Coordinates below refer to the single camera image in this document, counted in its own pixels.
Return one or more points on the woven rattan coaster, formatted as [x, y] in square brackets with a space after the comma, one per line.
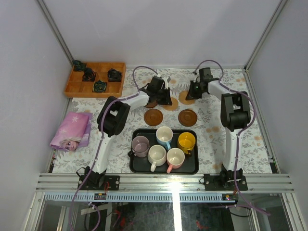
[182, 98]
[172, 107]

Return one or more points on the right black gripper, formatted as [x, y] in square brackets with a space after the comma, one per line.
[192, 95]

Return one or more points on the blue mug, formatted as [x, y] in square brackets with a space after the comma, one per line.
[164, 136]

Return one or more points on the pink princess cloth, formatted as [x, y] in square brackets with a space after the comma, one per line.
[73, 132]

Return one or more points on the aluminium front rail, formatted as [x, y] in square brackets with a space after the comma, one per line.
[256, 183]

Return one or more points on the floral tablecloth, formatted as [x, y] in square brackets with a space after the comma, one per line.
[210, 133]

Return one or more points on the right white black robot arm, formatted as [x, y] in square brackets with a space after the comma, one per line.
[235, 116]

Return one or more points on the dark green yellow roll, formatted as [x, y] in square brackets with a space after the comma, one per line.
[99, 87]

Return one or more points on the black serving tray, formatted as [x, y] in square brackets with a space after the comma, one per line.
[142, 165]

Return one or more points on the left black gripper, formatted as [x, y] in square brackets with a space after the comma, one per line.
[165, 97]

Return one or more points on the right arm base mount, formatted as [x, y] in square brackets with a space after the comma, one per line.
[225, 181]

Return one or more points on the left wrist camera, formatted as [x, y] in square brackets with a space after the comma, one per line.
[166, 81]

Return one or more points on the yellow mug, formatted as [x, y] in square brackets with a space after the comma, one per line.
[186, 142]

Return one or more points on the dark wooden coaster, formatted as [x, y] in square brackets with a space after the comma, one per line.
[153, 117]
[151, 105]
[187, 117]

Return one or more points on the pink mug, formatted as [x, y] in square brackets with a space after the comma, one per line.
[175, 159]

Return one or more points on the black roll far corner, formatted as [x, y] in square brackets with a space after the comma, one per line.
[77, 63]

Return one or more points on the blue slotted cable duct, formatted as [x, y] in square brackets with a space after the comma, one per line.
[140, 197]

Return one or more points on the cream white mug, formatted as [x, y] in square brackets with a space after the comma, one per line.
[156, 156]

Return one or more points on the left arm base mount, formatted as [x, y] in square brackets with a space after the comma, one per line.
[95, 181]

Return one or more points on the purple mug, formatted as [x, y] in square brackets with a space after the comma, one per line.
[140, 146]

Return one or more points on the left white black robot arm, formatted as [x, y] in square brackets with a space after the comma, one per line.
[112, 120]

